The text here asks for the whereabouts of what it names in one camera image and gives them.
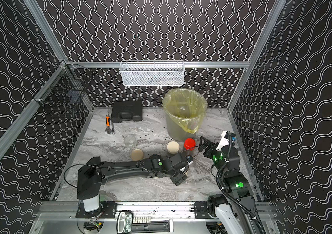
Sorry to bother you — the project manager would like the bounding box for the black wire basket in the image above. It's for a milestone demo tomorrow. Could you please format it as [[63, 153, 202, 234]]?
[[36, 62, 93, 119]]

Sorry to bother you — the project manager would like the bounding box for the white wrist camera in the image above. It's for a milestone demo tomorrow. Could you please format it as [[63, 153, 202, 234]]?
[[186, 155, 193, 163], [216, 131, 236, 151]]

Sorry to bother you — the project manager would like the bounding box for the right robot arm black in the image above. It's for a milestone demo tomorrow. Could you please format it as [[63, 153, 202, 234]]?
[[199, 132, 266, 234]]

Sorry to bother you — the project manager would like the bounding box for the trash bin with yellow bag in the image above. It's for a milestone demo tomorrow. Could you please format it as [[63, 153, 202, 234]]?
[[162, 88, 208, 141]]

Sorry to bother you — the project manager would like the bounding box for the tan jar lid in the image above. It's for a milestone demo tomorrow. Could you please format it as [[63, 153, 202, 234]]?
[[130, 149, 144, 161]]

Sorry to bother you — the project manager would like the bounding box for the black plastic tool case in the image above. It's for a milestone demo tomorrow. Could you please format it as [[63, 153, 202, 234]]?
[[110, 100, 143, 123]]

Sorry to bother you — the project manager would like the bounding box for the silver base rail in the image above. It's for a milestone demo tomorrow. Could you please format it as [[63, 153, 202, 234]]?
[[37, 201, 217, 221]]

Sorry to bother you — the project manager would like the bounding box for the jar with cream lid back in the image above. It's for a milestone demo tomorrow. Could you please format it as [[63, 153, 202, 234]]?
[[167, 141, 180, 155]]

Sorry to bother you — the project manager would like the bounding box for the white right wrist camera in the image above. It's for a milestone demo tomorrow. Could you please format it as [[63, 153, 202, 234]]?
[[216, 131, 236, 151]]

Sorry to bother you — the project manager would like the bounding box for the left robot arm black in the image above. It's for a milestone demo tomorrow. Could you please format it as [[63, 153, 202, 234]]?
[[75, 153, 193, 218]]

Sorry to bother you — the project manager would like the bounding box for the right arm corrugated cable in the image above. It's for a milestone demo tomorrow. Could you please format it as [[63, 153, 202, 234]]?
[[215, 131, 267, 234]]

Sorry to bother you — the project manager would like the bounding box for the jar with red lid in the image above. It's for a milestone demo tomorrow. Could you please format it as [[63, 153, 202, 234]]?
[[183, 138, 196, 156]]

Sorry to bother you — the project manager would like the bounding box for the orange handled wrench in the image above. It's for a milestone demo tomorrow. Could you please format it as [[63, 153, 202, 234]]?
[[105, 114, 115, 135]]

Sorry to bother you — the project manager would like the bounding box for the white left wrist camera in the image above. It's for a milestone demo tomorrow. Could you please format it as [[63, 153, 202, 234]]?
[[186, 155, 193, 163]]

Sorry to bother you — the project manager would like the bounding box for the white wire mesh basket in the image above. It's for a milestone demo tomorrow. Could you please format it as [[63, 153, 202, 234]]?
[[119, 60, 185, 86]]

